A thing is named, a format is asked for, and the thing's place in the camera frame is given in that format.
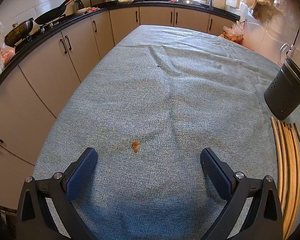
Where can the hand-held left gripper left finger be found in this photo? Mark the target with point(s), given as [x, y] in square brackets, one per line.
[82, 175]

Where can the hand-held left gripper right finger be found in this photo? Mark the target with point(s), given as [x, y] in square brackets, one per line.
[216, 175]

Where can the group of wooden chopsticks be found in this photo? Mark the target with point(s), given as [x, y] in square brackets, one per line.
[290, 167]

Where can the black utensil holder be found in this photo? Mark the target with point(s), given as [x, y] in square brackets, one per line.
[282, 97]

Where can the blue-grey table cloth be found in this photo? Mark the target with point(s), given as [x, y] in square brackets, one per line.
[165, 92]

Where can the beige lower cabinets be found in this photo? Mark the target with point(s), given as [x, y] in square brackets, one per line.
[47, 67]

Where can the red basin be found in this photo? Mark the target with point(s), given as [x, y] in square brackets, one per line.
[248, 48]

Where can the plastic bag with orange contents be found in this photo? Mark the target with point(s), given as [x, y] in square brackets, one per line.
[233, 32]

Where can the clear glass pitcher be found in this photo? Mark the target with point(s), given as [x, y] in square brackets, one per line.
[293, 52]

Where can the gas stove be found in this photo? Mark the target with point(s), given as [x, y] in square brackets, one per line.
[47, 25]

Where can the black countertop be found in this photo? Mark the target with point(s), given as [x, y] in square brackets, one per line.
[72, 20]

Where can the dark pot with lid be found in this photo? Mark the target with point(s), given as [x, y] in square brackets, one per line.
[18, 32]

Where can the black wok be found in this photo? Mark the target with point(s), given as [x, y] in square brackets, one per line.
[51, 16]

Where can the white bowl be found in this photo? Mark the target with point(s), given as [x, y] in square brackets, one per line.
[80, 11]

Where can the pink food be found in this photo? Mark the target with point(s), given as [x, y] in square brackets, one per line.
[93, 9]

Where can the steel kettle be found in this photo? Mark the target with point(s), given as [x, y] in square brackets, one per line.
[79, 4]

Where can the steel pot lid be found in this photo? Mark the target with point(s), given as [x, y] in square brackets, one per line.
[190, 1]

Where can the white plate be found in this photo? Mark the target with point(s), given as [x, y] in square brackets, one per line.
[126, 0]

